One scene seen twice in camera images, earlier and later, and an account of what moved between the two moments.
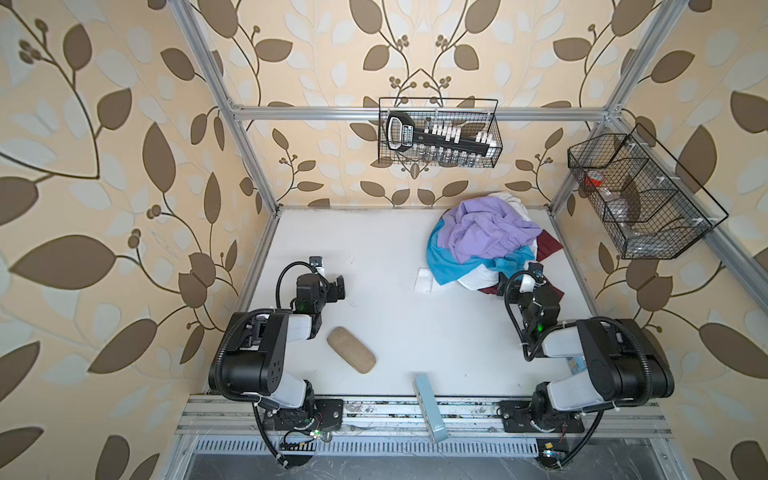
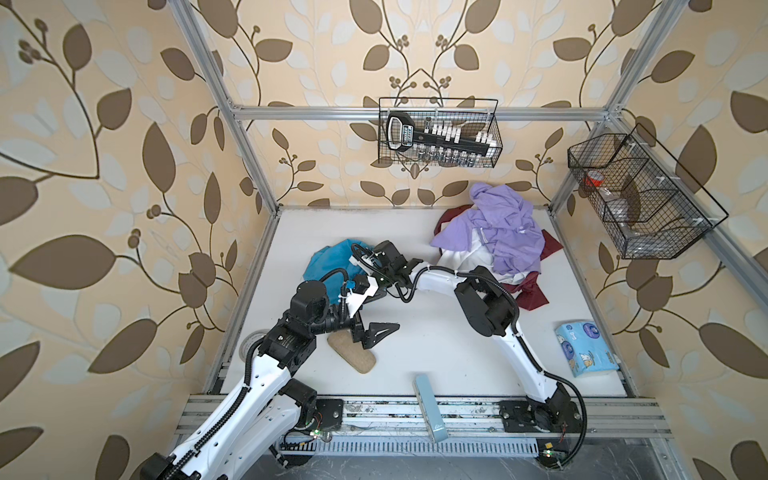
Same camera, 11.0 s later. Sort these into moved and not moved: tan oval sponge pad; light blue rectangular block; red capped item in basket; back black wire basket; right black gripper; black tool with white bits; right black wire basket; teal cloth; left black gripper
Moved: teal cloth; left black gripper; right black gripper
Not moved: red capped item in basket; right black wire basket; tan oval sponge pad; black tool with white bits; light blue rectangular block; back black wire basket
